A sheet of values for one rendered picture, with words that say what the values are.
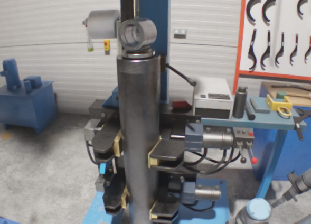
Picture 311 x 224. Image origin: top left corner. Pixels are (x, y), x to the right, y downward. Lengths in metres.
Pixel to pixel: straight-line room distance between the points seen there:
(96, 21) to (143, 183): 1.34
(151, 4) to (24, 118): 2.65
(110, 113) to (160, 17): 0.69
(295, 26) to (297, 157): 1.68
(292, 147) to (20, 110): 3.47
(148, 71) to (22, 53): 3.27
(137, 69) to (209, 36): 2.14
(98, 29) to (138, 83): 1.04
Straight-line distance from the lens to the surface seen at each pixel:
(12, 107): 3.64
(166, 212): 1.53
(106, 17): 2.01
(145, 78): 1.08
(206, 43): 3.12
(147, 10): 1.50
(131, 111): 1.15
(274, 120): 1.56
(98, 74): 3.50
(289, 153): 2.56
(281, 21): 3.26
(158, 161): 1.23
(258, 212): 0.91
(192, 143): 1.36
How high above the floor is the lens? 1.73
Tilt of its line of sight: 26 degrees down
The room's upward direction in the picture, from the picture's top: straight up
